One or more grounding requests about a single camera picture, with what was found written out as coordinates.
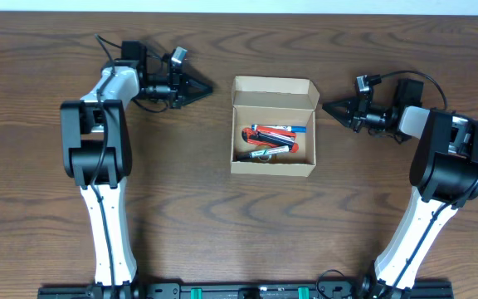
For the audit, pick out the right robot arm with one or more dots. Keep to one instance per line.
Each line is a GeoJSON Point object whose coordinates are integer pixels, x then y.
{"type": "Point", "coordinates": [443, 176]}

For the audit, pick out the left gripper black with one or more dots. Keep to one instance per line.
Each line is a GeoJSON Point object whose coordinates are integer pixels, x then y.
{"type": "Point", "coordinates": [176, 101]}

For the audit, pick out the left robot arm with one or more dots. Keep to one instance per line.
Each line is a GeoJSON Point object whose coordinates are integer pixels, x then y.
{"type": "Point", "coordinates": [97, 154]}

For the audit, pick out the clear tape roll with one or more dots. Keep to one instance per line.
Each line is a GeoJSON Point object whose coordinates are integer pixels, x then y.
{"type": "Point", "coordinates": [263, 158]}

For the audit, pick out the black green whiteboard marker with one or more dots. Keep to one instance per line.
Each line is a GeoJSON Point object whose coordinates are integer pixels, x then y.
{"type": "Point", "coordinates": [268, 152]}

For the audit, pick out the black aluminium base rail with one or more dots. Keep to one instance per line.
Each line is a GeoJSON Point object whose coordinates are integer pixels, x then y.
{"type": "Point", "coordinates": [338, 288]}

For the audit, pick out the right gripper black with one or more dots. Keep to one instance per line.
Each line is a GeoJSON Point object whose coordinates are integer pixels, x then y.
{"type": "Point", "coordinates": [346, 109]}

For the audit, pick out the cardboard box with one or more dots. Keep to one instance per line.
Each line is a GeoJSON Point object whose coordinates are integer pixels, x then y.
{"type": "Point", "coordinates": [258, 100]}

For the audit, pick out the blue whiteboard marker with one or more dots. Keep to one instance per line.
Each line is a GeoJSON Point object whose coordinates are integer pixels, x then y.
{"type": "Point", "coordinates": [288, 128]}

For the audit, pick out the orange utility knife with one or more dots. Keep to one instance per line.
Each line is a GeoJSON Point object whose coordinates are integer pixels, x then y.
{"type": "Point", "coordinates": [247, 134]}

